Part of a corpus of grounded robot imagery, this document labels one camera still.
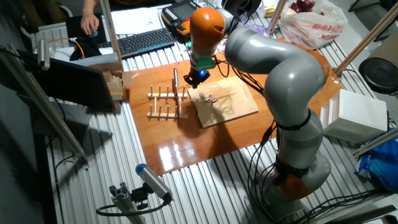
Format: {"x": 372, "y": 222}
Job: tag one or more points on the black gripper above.
{"x": 199, "y": 75}

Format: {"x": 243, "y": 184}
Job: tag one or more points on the steel cleaver knife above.
{"x": 176, "y": 77}

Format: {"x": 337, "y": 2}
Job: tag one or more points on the light wooden cutting board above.
{"x": 230, "y": 105}

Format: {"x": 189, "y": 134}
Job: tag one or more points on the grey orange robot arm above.
{"x": 292, "y": 81}

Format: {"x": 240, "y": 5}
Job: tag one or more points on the person's right hand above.
{"x": 89, "y": 23}

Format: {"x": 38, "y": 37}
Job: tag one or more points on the red onion piece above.
{"x": 211, "y": 99}

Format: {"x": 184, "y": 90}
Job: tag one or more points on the wooden peg dish rack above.
{"x": 164, "y": 96}

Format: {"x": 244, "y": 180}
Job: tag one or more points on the large reddish wooden panel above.
{"x": 186, "y": 140}

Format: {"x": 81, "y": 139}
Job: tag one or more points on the black keyboard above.
{"x": 143, "y": 42}

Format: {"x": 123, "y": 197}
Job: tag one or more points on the orange black teach pendant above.
{"x": 177, "y": 15}

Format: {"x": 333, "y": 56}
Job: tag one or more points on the white paper sheet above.
{"x": 136, "y": 20}

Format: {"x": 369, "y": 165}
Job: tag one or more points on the black round reel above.
{"x": 242, "y": 6}

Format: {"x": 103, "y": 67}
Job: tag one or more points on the yellow packet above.
{"x": 270, "y": 11}

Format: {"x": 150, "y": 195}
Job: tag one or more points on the computer mouse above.
{"x": 93, "y": 33}

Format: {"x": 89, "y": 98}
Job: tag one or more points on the black monitor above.
{"x": 74, "y": 82}

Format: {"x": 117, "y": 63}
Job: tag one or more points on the whole red onion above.
{"x": 306, "y": 4}
{"x": 293, "y": 7}

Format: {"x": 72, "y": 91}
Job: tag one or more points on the black mouse pad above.
{"x": 74, "y": 28}

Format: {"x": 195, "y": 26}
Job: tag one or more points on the white shopping bag red print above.
{"x": 314, "y": 28}

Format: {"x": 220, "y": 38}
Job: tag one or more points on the white drawer box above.
{"x": 357, "y": 115}

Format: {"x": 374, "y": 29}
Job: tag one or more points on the black round stool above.
{"x": 379, "y": 74}

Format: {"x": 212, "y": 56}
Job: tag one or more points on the blue plastic bag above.
{"x": 382, "y": 165}

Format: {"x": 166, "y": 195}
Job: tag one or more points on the silver camera blue end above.
{"x": 154, "y": 182}

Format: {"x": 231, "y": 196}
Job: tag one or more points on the short aluminium profile bracket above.
{"x": 124, "y": 202}

